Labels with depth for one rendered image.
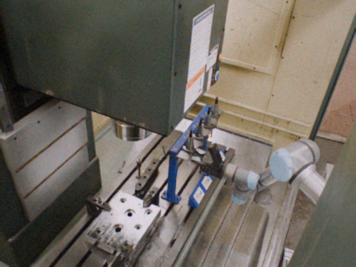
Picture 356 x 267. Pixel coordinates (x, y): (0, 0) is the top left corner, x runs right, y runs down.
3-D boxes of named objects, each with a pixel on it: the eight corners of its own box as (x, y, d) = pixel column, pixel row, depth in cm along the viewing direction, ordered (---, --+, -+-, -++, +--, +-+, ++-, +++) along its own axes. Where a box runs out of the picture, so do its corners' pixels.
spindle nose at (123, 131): (129, 112, 138) (128, 86, 131) (162, 126, 132) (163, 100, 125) (102, 131, 127) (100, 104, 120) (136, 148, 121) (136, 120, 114)
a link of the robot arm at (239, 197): (254, 199, 168) (260, 183, 161) (237, 208, 163) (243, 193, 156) (243, 188, 173) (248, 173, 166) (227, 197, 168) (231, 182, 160)
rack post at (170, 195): (181, 197, 180) (185, 154, 162) (176, 204, 176) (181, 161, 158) (164, 190, 183) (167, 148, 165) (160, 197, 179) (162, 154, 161)
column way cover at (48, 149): (92, 165, 195) (83, 86, 163) (32, 225, 160) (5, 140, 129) (85, 163, 196) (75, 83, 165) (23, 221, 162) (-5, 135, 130)
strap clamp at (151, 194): (159, 202, 176) (160, 181, 167) (147, 220, 167) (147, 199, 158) (154, 199, 177) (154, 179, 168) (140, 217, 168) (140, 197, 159)
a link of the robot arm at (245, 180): (252, 195, 156) (256, 182, 150) (229, 185, 159) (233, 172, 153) (256, 183, 161) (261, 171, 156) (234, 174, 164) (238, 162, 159)
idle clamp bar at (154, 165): (160, 168, 197) (161, 159, 193) (140, 199, 177) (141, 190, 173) (152, 166, 198) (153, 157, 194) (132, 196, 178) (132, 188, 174)
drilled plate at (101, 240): (160, 215, 165) (161, 208, 162) (128, 262, 144) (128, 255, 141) (120, 197, 172) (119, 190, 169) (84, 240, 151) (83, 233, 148)
